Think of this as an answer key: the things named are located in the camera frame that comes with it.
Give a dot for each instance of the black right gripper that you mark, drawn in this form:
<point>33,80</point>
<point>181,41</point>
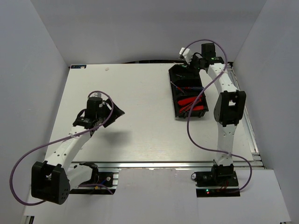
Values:
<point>194,57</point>

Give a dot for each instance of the black storage bin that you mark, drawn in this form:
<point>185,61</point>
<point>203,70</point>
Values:
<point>184,115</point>
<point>182,87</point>
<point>177,69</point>

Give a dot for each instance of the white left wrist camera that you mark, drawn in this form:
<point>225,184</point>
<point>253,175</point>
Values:
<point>96,94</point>

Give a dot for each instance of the red black utility knife small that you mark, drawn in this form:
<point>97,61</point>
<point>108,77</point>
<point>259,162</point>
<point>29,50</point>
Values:
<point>198,108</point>

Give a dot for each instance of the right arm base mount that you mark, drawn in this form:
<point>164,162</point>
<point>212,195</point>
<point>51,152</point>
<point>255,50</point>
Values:
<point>209,186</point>

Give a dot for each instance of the black far storage bin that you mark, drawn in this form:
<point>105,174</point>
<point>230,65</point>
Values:
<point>177,69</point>

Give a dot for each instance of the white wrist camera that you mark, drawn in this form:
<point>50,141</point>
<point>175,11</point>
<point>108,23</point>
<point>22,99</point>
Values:
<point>186,54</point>
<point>96,94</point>

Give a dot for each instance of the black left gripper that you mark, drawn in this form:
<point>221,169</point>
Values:
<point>117,113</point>

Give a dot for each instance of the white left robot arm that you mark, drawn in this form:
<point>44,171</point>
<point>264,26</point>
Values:
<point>52,180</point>

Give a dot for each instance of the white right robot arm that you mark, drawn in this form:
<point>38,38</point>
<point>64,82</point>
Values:
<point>228,109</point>

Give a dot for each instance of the large red black utility knife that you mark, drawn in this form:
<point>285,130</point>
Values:
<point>186,103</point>

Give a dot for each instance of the aluminium frame rail front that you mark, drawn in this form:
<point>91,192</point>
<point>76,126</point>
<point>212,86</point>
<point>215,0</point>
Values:
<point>238,164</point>

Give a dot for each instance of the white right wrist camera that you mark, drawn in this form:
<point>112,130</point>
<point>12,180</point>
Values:
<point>186,54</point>

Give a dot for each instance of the blue label sticker left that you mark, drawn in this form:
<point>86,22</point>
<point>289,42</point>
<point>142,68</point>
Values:
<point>78,67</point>

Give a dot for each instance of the black middle storage bin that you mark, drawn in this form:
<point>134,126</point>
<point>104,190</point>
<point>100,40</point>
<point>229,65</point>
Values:
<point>182,87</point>

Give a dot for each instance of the black near storage bin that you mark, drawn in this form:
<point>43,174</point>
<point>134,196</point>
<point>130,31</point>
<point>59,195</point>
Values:
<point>184,115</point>

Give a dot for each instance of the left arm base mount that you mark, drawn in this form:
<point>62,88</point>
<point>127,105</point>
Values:
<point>100,183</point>

